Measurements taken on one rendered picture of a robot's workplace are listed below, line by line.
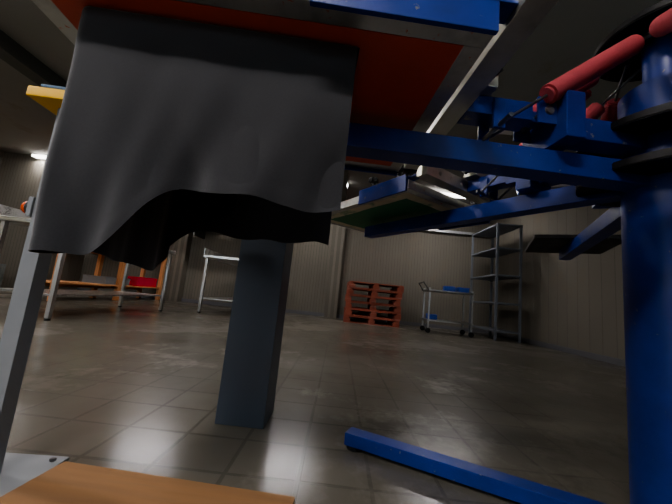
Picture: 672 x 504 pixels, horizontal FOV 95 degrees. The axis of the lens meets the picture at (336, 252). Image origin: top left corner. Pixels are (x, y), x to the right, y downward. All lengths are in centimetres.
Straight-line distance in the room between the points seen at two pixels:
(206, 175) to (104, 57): 26
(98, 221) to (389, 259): 736
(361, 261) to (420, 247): 152
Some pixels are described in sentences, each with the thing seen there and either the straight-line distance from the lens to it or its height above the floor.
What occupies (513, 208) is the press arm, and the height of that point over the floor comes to 88.
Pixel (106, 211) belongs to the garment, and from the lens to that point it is 62.
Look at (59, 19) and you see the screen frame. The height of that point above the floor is 95.
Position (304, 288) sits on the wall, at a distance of 766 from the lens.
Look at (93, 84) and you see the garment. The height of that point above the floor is 81.
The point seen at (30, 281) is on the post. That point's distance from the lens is 107.
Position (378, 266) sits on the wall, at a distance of 771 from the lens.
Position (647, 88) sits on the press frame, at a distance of 123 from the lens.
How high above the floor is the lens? 50
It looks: 8 degrees up
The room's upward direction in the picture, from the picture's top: 6 degrees clockwise
